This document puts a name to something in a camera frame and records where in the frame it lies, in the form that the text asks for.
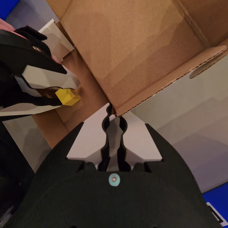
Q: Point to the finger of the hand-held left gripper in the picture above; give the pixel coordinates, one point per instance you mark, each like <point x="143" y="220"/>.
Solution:
<point x="26" y="109"/>
<point x="49" y="78"/>

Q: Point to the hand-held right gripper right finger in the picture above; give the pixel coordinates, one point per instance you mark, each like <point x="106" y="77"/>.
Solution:
<point x="140" y="142"/>

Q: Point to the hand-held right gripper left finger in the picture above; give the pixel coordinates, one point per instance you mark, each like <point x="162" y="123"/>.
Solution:
<point x="89" y="140"/>

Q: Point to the yellow cube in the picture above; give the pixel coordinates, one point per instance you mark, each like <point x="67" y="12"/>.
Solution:
<point x="68" y="97"/>

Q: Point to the white cardboard box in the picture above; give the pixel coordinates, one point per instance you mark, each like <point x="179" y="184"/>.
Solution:
<point x="133" y="53"/>

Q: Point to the person's left hand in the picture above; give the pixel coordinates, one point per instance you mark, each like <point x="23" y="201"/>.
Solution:
<point x="6" y="25"/>

